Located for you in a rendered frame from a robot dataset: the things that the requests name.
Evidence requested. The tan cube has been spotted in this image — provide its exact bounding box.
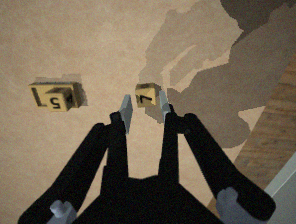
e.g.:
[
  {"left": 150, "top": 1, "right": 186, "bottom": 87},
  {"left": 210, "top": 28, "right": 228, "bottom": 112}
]
[
  {"left": 43, "top": 87, "right": 75, "bottom": 112},
  {"left": 135, "top": 83, "right": 157, "bottom": 108}
]

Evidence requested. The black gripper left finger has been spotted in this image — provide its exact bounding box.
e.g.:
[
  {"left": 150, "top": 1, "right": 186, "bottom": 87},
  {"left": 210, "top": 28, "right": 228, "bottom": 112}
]
[{"left": 17, "top": 94, "right": 133, "bottom": 224}]

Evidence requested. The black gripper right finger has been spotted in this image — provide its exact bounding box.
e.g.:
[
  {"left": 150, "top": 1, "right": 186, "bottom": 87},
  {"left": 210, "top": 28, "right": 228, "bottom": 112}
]
[{"left": 152, "top": 91, "right": 276, "bottom": 224}]

